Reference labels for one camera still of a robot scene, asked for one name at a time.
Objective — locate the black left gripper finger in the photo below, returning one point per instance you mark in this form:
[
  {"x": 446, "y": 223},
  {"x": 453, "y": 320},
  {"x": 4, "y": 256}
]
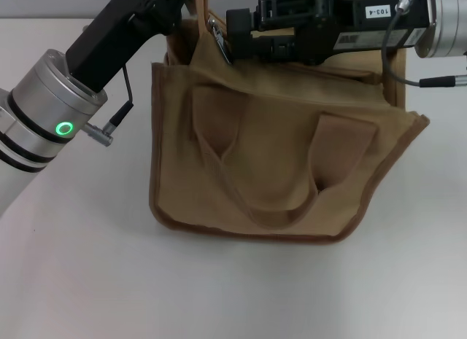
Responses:
[{"x": 173, "y": 7}]

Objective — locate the silver metal zipper pull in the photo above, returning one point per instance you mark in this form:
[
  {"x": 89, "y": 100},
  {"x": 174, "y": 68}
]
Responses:
[{"x": 220, "y": 40}]

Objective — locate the khaki canvas food bag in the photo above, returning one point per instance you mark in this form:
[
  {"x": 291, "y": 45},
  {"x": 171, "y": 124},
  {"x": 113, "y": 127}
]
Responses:
[{"x": 273, "y": 164}]

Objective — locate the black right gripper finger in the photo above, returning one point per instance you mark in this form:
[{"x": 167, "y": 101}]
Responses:
[
  {"x": 241, "y": 22},
  {"x": 255, "y": 47}
]

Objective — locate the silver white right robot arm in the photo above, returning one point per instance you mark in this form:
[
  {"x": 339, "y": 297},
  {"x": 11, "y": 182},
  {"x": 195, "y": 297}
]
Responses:
[{"x": 448, "y": 22}]

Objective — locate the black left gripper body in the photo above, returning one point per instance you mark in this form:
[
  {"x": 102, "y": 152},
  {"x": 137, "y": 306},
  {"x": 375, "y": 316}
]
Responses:
[{"x": 116, "y": 29}]

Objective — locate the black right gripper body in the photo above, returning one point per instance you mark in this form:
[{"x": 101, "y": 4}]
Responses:
[{"x": 328, "y": 22}]

